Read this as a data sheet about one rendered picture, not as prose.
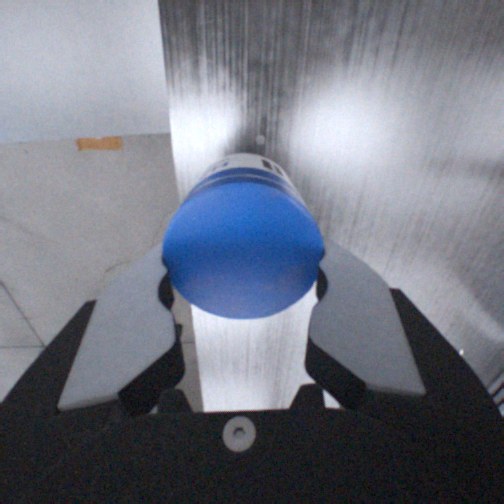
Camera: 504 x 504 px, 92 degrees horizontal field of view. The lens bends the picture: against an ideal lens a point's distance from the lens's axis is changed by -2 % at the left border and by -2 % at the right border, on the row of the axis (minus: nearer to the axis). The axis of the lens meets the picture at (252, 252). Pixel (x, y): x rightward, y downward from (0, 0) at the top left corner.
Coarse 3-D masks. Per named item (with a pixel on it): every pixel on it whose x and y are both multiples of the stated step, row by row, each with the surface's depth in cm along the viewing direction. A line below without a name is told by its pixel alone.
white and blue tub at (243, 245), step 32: (224, 160) 14; (256, 160) 13; (192, 192) 10; (224, 192) 9; (256, 192) 9; (288, 192) 10; (192, 224) 10; (224, 224) 10; (256, 224) 10; (288, 224) 10; (192, 256) 11; (224, 256) 11; (256, 256) 11; (288, 256) 11; (320, 256) 11; (192, 288) 11; (224, 288) 12; (256, 288) 12; (288, 288) 12
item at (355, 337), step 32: (352, 256) 10; (320, 288) 10; (352, 288) 9; (384, 288) 8; (320, 320) 7; (352, 320) 7; (384, 320) 7; (320, 352) 7; (352, 352) 6; (384, 352) 6; (320, 384) 7; (352, 384) 6; (384, 384) 6; (416, 384) 6
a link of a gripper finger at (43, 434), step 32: (64, 352) 7; (32, 384) 6; (64, 384) 6; (0, 416) 5; (32, 416) 5; (64, 416) 5; (96, 416) 5; (0, 448) 5; (32, 448) 5; (64, 448) 5; (0, 480) 4; (32, 480) 4
